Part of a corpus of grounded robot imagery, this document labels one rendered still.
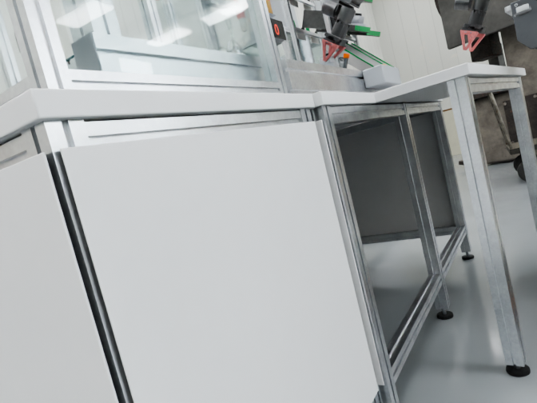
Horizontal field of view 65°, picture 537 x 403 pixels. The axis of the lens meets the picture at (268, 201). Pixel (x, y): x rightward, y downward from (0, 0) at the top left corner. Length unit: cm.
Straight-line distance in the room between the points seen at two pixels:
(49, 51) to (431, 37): 1238
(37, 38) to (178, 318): 35
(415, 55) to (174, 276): 1246
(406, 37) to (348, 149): 1056
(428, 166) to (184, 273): 200
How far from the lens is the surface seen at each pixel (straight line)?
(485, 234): 129
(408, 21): 1302
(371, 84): 150
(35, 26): 54
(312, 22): 208
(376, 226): 257
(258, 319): 67
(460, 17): 603
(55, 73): 54
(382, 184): 250
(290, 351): 75
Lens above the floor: 73
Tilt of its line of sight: 5 degrees down
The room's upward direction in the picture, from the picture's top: 14 degrees counter-clockwise
